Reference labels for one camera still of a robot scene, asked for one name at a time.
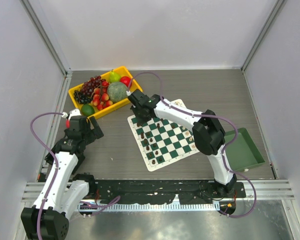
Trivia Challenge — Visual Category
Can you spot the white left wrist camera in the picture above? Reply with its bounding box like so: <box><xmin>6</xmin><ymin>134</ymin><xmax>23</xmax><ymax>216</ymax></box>
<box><xmin>61</xmin><ymin>108</ymin><xmax>81</xmax><ymax>120</ymax></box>

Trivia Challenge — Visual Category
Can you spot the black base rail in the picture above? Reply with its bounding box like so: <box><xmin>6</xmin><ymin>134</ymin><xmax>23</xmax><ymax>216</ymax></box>
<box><xmin>83</xmin><ymin>180</ymin><xmax>246</xmax><ymax>205</ymax></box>

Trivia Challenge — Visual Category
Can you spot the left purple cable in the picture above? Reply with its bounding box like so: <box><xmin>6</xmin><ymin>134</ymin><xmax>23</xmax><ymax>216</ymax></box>
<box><xmin>30</xmin><ymin>112</ymin><xmax>68</xmax><ymax>238</ymax></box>

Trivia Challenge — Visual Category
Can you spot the black grape bunch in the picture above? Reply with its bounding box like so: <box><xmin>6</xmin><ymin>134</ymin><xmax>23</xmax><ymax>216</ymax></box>
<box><xmin>73</xmin><ymin>90</ymin><xmax>92</xmax><ymax>105</ymax></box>

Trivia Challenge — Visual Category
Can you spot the red apple in tray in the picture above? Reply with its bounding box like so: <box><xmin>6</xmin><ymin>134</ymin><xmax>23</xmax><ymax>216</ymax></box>
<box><xmin>120</xmin><ymin>76</ymin><xmax>132</xmax><ymax>90</ymax></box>

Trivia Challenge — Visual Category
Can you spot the green netted melon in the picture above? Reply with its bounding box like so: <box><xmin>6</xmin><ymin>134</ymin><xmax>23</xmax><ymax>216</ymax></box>
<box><xmin>107</xmin><ymin>82</ymin><xmax>128</xmax><ymax>103</ymax></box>

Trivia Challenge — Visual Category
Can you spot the dark purple grape bunch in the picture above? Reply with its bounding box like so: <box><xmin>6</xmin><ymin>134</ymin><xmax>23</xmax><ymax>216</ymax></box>
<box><xmin>79</xmin><ymin>75</ymin><xmax>102</xmax><ymax>99</ymax></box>

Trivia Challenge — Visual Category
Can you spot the green pear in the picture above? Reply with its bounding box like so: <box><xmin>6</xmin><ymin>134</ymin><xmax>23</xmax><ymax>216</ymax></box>
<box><xmin>109</xmin><ymin>69</ymin><xmax>121</xmax><ymax>84</ymax></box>

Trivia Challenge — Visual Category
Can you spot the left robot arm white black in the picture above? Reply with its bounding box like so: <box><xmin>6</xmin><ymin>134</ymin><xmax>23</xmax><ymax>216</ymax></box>
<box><xmin>20</xmin><ymin>115</ymin><xmax>104</xmax><ymax>240</ymax></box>

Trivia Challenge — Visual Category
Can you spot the green plastic tray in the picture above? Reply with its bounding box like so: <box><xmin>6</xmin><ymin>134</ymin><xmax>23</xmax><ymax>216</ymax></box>
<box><xmin>225</xmin><ymin>127</ymin><xmax>266</xmax><ymax>172</ymax></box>

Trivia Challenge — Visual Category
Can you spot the yellow plastic fruit tray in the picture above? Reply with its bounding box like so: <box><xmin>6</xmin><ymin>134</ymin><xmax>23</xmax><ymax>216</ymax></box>
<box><xmin>68</xmin><ymin>66</ymin><xmax>143</xmax><ymax>119</ymax></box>

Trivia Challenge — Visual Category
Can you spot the green avocado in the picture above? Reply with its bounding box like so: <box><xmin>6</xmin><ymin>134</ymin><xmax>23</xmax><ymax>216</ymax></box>
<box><xmin>80</xmin><ymin>104</ymin><xmax>95</xmax><ymax>117</ymax></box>

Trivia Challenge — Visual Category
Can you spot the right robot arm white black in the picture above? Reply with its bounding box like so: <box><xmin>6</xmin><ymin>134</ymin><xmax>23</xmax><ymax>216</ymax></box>
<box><xmin>127</xmin><ymin>89</ymin><xmax>237</xmax><ymax>197</ymax></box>

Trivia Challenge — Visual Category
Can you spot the green white chess board mat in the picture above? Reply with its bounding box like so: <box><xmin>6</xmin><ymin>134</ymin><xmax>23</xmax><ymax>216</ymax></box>
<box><xmin>127</xmin><ymin>98</ymin><xmax>203</xmax><ymax>173</ymax></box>

